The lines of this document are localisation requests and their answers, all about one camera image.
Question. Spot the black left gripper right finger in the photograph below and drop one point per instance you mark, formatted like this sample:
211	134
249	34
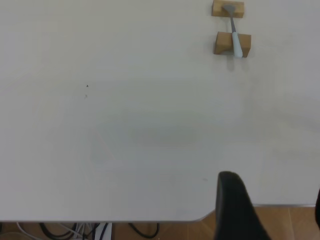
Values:
318	210

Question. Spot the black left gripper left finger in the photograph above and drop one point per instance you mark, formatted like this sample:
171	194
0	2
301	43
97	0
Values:
232	212

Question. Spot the thick wooden block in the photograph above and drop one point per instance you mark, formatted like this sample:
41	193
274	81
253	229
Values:
221	43

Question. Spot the thin wooden block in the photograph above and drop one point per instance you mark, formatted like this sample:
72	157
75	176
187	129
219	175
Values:
217	10

